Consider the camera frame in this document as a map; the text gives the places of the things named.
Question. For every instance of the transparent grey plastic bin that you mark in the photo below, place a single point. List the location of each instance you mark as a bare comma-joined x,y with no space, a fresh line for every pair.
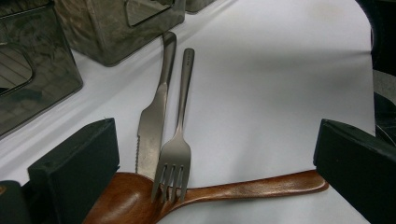
199,4
102,34
40,77

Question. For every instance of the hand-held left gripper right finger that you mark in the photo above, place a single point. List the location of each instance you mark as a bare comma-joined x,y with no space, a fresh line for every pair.
358,168

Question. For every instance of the metal fork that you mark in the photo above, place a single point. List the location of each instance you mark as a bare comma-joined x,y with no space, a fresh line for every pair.
174,152

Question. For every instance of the white table mat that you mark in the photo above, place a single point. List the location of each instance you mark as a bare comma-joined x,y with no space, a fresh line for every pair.
264,93

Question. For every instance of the brown wooden spoon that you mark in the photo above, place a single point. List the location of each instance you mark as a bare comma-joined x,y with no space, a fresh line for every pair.
124,202

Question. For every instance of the metal table knife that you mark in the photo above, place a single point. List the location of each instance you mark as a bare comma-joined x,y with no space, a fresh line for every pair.
152,124

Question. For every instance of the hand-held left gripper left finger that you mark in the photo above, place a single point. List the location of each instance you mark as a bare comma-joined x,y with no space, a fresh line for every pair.
77,161

